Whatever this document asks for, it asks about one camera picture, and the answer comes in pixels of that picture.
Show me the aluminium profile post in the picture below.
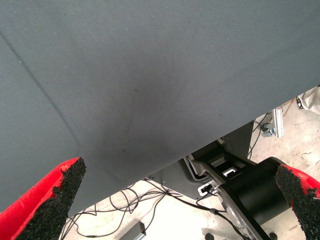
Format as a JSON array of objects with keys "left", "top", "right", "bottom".
[{"left": 272, "top": 107, "right": 285, "bottom": 139}]

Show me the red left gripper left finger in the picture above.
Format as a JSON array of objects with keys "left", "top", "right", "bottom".
[{"left": 0, "top": 156, "right": 87, "bottom": 240}]

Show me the beige cloth cover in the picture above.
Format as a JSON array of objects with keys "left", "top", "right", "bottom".
[{"left": 296, "top": 86, "right": 320, "bottom": 113}]

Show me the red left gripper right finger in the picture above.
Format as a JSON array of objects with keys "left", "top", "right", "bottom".
[{"left": 274, "top": 163, "right": 320, "bottom": 240}]

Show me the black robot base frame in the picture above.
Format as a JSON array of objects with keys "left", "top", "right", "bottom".
[{"left": 183, "top": 139, "right": 301, "bottom": 240}]

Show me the grey metal corner bracket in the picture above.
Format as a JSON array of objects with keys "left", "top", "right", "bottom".
[{"left": 261, "top": 122, "right": 276, "bottom": 138}]

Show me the thin black hanging cable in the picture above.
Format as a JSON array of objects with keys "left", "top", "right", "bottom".
[{"left": 248, "top": 112, "right": 269, "bottom": 161}]

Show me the dark grey table cloth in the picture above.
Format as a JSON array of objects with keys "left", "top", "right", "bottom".
[{"left": 0, "top": 0, "right": 320, "bottom": 218}]

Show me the tangled thin black floor cable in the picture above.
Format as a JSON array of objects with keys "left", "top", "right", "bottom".
[{"left": 59, "top": 178, "right": 198, "bottom": 238}]

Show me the grey metal box red light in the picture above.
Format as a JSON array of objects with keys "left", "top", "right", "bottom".
[{"left": 119, "top": 221, "right": 147, "bottom": 240}]

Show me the dark grey metal panel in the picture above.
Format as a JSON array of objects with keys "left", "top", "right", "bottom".
[{"left": 146, "top": 119, "right": 255, "bottom": 201}]

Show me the thin black frame cable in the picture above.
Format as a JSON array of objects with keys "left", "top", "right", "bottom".
[{"left": 196, "top": 189, "right": 251, "bottom": 240}]

